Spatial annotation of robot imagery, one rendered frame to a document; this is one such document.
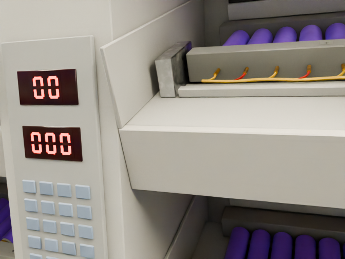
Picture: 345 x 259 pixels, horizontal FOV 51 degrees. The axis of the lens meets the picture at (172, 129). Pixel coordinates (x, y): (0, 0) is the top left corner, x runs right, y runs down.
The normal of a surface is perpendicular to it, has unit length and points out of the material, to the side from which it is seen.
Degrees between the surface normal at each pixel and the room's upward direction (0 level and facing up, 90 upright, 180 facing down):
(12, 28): 90
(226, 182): 108
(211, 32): 90
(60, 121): 90
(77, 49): 90
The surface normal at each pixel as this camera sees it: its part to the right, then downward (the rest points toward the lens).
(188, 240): 0.93, 0.03
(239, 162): -0.33, 0.45
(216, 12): -0.36, 0.15
